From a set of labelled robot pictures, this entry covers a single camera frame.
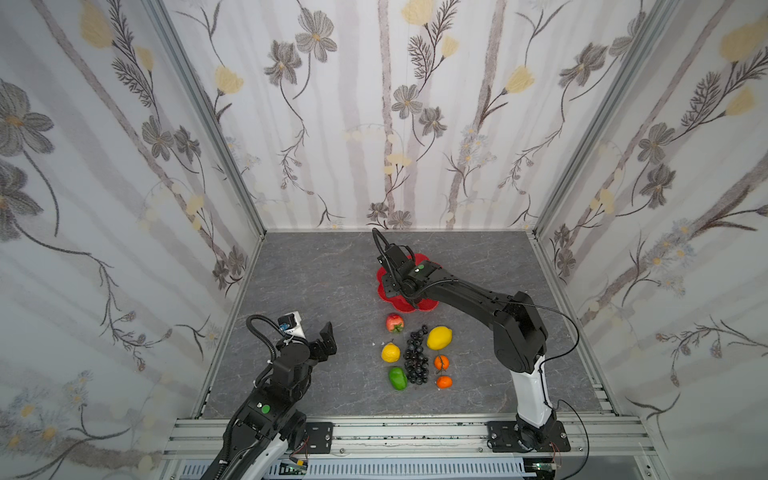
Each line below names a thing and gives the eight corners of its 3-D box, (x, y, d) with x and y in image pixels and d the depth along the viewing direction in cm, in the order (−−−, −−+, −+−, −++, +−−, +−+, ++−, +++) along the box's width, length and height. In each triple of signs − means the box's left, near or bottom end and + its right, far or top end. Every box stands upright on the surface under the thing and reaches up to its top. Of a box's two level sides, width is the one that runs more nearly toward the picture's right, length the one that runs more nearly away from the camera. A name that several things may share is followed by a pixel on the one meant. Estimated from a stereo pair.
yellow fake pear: (389, 367, 87) (389, 362, 84) (379, 353, 89) (379, 348, 86) (402, 357, 89) (402, 352, 86) (392, 344, 91) (392, 339, 88)
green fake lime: (396, 392, 83) (397, 389, 80) (387, 375, 86) (387, 371, 83) (408, 386, 84) (409, 382, 81) (399, 369, 87) (400, 364, 84)
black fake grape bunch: (404, 385, 84) (405, 380, 81) (402, 331, 95) (403, 325, 91) (430, 385, 84) (432, 380, 81) (425, 331, 95) (427, 325, 91)
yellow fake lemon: (428, 351, 90) (429, 346, 87) (426, 332, 94) (427, 326, 91) (452, 351, 90) (454, 346, 87) (449, 332, 94) (451, 326, 91)
